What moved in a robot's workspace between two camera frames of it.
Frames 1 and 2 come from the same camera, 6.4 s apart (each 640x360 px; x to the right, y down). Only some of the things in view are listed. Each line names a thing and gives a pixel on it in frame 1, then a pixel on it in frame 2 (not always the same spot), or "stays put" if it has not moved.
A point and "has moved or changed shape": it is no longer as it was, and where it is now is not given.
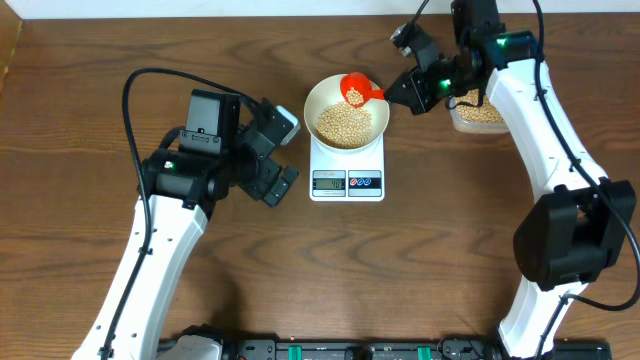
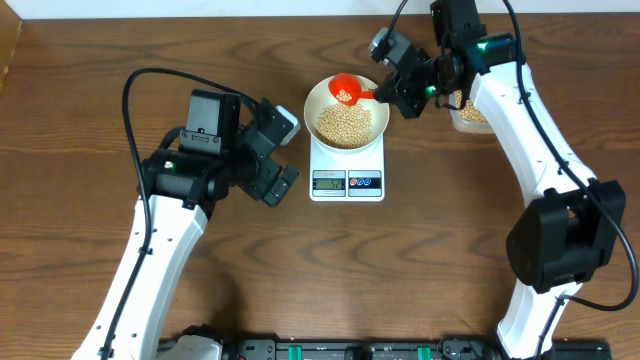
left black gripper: (258, 186) stays put
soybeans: (354, 97) -> (343, 95)
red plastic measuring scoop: (361, 83) has moved or changed shape
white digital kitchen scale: (357, 176) stays put
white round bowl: (335, 123) stays put
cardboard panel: (10, 26) stays put
